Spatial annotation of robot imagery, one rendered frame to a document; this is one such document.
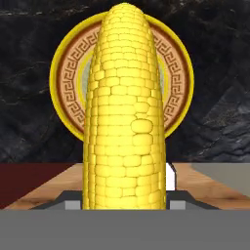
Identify grey appliance front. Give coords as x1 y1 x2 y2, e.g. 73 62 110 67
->
190 162 250 198

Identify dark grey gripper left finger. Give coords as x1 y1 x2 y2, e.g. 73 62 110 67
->
31 189 85 211

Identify small white block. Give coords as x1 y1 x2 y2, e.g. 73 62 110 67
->
165 162 178 192

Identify yellow rimmed patterned plate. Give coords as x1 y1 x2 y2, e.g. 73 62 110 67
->
48 13 195 143

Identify yellow corn cob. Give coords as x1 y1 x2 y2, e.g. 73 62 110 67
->
81 2 168 211

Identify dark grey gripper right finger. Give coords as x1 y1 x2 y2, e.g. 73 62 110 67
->
165 189 220 211

